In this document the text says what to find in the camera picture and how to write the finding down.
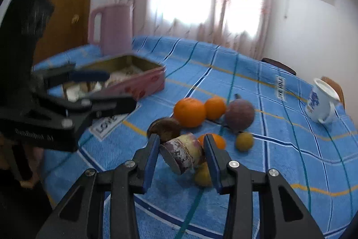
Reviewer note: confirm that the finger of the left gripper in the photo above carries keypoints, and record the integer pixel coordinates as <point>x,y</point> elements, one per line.
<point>51,77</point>
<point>94,107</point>

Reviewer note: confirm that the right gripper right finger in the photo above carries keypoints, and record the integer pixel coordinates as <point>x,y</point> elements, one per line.
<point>282,213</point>

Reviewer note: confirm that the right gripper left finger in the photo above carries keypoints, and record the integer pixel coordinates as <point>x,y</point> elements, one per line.
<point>80,212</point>

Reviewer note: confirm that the small green fruit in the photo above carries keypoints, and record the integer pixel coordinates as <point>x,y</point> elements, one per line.
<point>244,141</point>

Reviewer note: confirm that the dark mangosteen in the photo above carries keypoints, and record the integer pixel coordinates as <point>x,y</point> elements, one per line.
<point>166,128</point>

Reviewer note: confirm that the green-yellow round fruit front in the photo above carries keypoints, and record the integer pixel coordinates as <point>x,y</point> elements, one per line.
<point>202,176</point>

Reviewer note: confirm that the large orange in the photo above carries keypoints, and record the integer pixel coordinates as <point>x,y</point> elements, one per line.
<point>190,112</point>

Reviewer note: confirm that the printed paper leaflet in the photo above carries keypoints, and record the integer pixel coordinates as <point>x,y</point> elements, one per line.
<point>75,91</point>

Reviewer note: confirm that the pink metal tin box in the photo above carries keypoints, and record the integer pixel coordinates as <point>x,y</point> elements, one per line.
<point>141,85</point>

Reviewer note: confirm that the pink plastic pitcher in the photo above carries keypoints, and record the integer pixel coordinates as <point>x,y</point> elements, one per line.
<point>115,29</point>

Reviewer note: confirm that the white blue floral mug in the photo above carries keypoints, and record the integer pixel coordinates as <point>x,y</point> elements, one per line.
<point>321,102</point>

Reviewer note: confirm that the small orange behind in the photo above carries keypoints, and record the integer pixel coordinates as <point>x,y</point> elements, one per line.
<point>215,108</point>

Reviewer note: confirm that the dark round stool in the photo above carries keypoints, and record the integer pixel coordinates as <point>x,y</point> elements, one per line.
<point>279,65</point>

